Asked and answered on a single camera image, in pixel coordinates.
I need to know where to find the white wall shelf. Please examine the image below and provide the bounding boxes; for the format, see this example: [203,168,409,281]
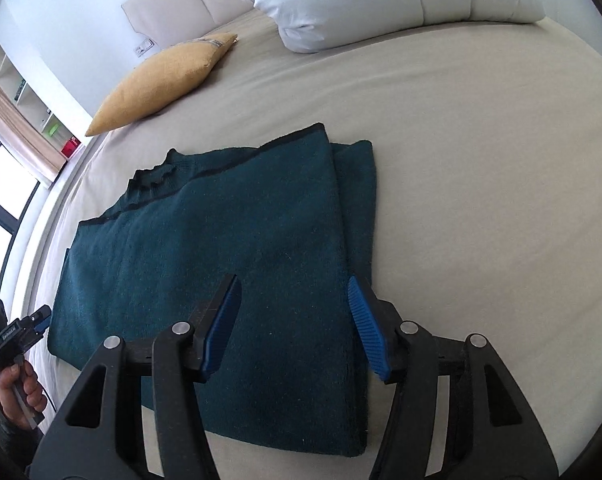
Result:
[0,35,89,161]

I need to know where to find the dark green knit sweater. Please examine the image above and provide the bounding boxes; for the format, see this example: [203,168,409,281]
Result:
[46,121,379,458]

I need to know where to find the person's left forearm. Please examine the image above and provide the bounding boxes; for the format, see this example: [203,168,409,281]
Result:
[0,400,44,480]

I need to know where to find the white window sill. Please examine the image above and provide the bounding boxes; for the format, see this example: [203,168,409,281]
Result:
[0,132,107,306]

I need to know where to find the black framed window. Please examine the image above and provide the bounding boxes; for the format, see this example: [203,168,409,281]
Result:
[0,120,39,301]

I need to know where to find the person's left hand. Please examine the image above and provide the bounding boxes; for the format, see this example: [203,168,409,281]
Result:
[0,360,47,423]

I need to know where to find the bed with beige sheet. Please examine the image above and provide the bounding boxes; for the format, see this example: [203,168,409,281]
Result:
[0,10,602,480]

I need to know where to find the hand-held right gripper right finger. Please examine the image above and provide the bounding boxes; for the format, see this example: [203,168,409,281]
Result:
[347,276,559,480]

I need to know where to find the beige curtain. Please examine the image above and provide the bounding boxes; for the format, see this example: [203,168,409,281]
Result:
[0,60,64,183]

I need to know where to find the yellow pillow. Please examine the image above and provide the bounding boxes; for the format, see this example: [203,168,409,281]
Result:
[84,32,239,137]

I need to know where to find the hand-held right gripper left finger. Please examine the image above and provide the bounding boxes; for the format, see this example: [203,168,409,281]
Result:
[28,274,243,480]

